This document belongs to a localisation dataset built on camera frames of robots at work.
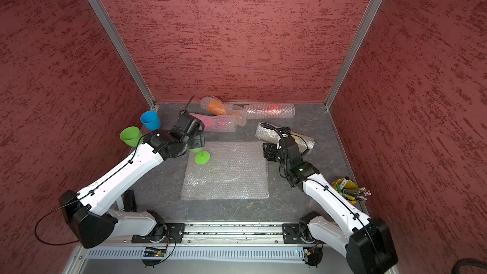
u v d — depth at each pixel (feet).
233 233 2.49
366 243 1.27
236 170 2.95
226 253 2.32
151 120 3.13
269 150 2.33
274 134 3.20
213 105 3.61
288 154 1.96
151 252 2.38
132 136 2.95
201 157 2.87
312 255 2.34
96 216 1.33
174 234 2.41
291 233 2.43
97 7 2.58
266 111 3.50
